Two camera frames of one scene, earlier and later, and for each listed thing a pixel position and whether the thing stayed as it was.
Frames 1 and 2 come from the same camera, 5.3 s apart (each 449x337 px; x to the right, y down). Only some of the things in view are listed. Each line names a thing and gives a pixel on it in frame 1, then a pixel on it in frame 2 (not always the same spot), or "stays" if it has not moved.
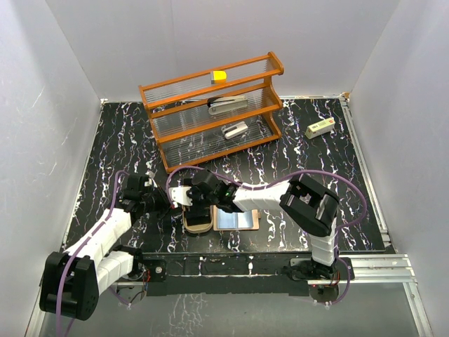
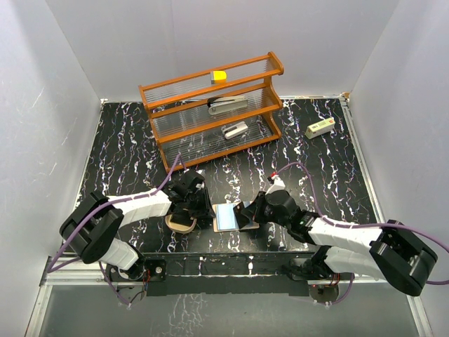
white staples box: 320,128 stays
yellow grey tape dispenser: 219,76 stays
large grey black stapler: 219,104 stays
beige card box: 198,229 -> 179,228
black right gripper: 196,209 -> 250,210
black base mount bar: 223,274 stays
